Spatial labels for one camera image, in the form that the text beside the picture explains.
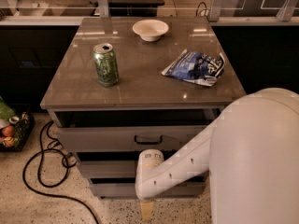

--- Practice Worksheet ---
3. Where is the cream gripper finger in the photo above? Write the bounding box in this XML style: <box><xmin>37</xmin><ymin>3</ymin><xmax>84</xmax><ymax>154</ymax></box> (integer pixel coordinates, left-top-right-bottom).
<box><xmin>140</xmin><ymin>201</ymin><xmax>154</xmax><ymax>222</ymax></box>

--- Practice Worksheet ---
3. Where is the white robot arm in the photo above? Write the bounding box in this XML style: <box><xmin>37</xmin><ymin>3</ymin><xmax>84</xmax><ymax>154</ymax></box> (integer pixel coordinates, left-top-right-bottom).
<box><xmin>135</xmin><ymin>88</ymin><xmax>299</xmax><ymax>224</ymax></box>

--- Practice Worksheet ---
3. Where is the grey top drawer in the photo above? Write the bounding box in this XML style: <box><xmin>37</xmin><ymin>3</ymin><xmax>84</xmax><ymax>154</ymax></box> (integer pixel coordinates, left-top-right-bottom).
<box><xmin>59</xmin><ymin>108</ymin><xmax>219</xmax><ymax>152</ymax></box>

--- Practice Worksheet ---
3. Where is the grey drawer cabinet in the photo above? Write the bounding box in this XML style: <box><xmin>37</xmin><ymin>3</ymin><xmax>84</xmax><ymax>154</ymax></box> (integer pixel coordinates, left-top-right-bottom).
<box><xmin>39</xmin><ymin>16</ymin><xmax>247</xmax><ymax>201</ymax></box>

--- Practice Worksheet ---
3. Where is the green soda can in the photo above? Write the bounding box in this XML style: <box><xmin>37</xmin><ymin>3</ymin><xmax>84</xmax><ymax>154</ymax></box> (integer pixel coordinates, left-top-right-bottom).
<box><xmin>93</xmin><ymin>43</ymin><xmax>119</xmax><ymax>87</ymax></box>

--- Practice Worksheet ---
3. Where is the blue chip bag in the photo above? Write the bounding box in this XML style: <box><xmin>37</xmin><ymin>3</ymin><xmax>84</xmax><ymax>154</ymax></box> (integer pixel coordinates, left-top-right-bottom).
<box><xmin>162</xmin><ymin>49</ymin><xmax>225</xmax><ymax>87</ymax></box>

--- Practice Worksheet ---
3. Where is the orange fruit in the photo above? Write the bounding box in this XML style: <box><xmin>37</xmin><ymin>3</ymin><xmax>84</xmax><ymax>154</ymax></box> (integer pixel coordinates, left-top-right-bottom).
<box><xmin>2</xmin><ymin>125</ymin><xmax>14</xmax><ymax>137</ymax></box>

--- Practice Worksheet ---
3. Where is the green bag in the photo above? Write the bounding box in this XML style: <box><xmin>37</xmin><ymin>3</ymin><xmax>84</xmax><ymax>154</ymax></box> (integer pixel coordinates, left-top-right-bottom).
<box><xmin>0</xmin><ymin>96</ymin><xmax>15</xmax><ymax>119</ymax></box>

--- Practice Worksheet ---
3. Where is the white bowl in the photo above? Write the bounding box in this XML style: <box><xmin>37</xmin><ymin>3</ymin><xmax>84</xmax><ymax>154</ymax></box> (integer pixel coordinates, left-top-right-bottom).
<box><xmin>133</xmin><ymin>20</ymin><xmax>169</xmax><ymax>42</ymax></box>

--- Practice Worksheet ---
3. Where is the black floor cable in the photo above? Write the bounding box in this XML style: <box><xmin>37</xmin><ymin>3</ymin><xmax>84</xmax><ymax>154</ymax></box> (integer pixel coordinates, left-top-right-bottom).
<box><xmin>21</xmin><ymin>120</ymin><xmax>100</xmax><ymax>224</ymax></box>

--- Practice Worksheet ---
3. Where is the black wire fruit basket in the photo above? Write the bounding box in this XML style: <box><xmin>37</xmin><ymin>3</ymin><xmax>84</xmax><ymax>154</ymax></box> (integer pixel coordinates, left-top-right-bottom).
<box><xmin>0</xmin><ymin>112</ymin><xmax>35</xmax><ymax>152</ymax></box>

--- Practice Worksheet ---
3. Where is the black cable behind cabinet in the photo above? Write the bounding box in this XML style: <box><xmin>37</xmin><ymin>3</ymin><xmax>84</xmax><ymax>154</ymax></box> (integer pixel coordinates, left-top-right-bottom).
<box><xmin>195</xmin><ymin>1</ymin><xmax>210</xmax><ymax>18</ymax></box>

